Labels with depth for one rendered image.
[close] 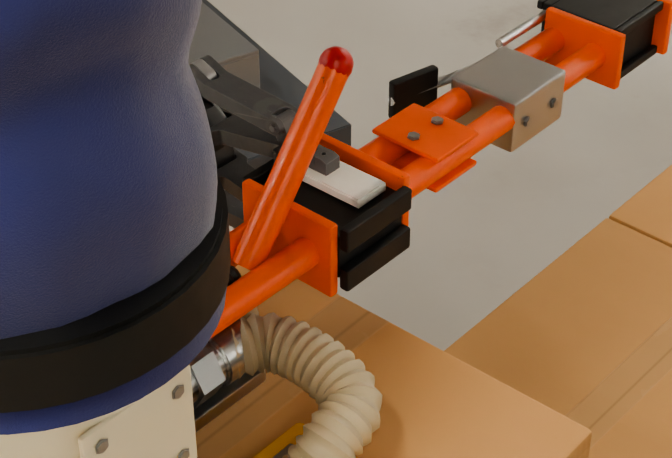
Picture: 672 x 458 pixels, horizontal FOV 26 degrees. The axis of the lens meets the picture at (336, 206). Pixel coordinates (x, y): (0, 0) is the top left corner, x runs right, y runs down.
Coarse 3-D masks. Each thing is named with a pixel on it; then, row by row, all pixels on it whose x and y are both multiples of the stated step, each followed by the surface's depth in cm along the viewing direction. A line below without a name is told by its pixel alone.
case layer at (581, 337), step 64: (640, 192) 195; (576, 256) 184; (640, 256) 184; (512, 320) 174; (576, 320) 174; (640, 320) 174; (512, 384) 165; (576, 384) 165; (640, 384) 165; (640, 448) 157
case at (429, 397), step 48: (288, 288) 115; (336, 336) 110; (384, 336) 110; (288, 384) 106; (384, 384) 106; (432, 384) 106; (480, 384) 106; (240, 432) 102; (384, 432) 102; (432, 432) 102; (480, 432) 102; (528, 432) 102; (576, 432) 102
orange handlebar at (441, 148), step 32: (544, 32) 120; (576, 64) 116; (448, 96) 112; (384, 128) 108; (416, 128) 108; (448, 128) 108; (480, 128) 108; (384, 160) 106; (416, 160) 105; (448, 160) 106; (416, 192) 104; (288, 256) 96; (256, 288) 94; (224, 320) 92
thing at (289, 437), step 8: (296, 424) 100; (304, 424) 100; (288, 432) 100; (296, 432) 100; (280, 440) 99; (288, 440) 99; (272, 448) 98; (280, 448) 98; (256, 456) 98; (264, 456) 98; (272, 456) 98; (280, 456) 97
